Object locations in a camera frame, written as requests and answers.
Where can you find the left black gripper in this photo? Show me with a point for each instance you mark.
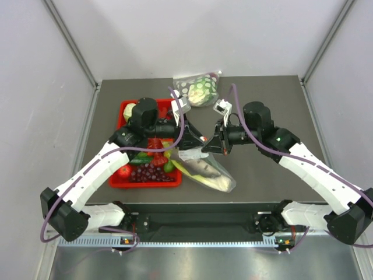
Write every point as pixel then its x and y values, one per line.
pixel 190 139

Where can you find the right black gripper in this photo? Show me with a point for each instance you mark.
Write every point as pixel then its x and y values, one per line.
pixel 220 142

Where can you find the clear orange zip bag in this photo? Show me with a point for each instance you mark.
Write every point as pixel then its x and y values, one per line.
pixel 196 153

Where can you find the fake grey fish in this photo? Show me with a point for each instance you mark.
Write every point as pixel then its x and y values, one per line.
pixel 205 167

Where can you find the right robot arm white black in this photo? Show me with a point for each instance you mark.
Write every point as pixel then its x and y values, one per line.
pixel 348 209

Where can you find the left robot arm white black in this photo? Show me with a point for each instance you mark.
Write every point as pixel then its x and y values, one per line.
pixel 65 208

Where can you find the fake mango yellow green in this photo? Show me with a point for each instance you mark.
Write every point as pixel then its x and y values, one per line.
pixel 168 166

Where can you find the fake celery stalk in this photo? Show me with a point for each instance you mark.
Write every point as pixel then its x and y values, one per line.
pixel 223 183

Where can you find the fake red lobster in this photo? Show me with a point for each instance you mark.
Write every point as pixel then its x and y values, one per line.
pixel 158 158

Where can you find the fake cabbage in bag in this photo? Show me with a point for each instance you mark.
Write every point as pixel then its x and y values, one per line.
pixel 203 92

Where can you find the clear bag with cabbage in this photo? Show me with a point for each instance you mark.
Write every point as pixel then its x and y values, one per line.
pixel 182 84

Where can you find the fake purple grapes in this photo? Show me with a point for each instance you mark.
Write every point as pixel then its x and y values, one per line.
pixel 149 173

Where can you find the fake green cucumber in tray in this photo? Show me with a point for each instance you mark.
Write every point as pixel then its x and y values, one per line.
pixel 141 160

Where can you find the fake white cauliflower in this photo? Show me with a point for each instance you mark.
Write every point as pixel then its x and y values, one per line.
pixel 127 112

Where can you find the fake red strawberry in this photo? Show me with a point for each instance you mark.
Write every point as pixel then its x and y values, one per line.
pixel 124 172

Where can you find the red plastic tray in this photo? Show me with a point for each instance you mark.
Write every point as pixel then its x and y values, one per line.
pixel 118 180

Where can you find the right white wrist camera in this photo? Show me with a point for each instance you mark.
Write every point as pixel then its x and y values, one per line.
pixel 224 108

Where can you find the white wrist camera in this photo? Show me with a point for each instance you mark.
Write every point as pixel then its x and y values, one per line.
pixel 180 107
pixel 224 108

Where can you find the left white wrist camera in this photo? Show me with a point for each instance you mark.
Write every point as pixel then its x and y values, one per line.
pixel 180 107

